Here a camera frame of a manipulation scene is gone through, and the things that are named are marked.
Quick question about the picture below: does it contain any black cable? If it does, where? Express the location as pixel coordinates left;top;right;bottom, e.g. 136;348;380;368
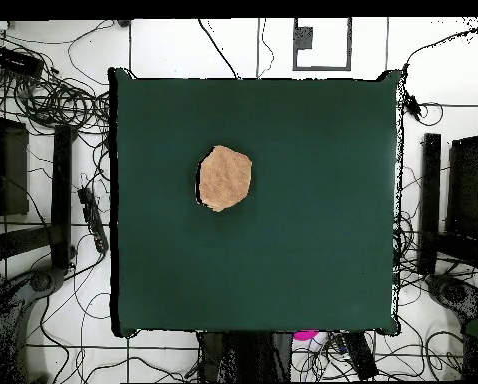
197;17;240;80

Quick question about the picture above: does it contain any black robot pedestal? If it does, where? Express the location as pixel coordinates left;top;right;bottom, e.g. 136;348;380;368
197;330;294;383

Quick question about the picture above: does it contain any long black power strip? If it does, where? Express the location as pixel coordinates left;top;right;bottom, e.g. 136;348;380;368
340;331;380;381

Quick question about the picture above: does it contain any black power adapter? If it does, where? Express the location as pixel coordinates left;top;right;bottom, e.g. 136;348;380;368
404;94;422;121

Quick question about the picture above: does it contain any pink object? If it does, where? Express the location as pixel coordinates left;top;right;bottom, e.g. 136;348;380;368
292;329;321;342

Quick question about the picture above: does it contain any black box device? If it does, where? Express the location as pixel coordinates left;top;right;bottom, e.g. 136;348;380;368
0;45;45;77

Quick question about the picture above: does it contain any tan terry towel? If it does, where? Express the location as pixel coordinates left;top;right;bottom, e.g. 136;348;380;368
197;144;253;213

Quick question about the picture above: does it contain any grey square floor frame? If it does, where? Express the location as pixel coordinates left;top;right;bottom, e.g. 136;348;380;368
291;17;353;72

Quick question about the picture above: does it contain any dark green table cloth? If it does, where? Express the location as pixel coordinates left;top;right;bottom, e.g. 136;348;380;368
107;66;403;337

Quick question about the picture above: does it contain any dark grey stand base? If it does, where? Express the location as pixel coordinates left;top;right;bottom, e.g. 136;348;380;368
424;273;478;321
0;265;68;383

